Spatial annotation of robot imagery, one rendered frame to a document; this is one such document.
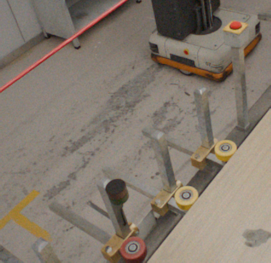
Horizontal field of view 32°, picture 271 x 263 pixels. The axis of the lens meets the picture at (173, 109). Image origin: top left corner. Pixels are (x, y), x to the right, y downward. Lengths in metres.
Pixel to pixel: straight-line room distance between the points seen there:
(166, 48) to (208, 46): 0.35
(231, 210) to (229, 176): 0.14
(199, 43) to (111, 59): 0.90
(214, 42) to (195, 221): 2.07
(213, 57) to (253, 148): 1.66
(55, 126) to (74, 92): 0.38
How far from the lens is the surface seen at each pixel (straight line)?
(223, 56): 3.32
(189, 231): 1.52
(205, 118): 1.72
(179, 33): 3.42
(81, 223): 1.68
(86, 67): 3.97
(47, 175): 3.15
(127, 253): 1.51
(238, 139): 2.04
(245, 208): 1.55
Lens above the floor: 2.15
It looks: 40 degrees down
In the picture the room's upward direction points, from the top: 12 degrees counter-clockwise
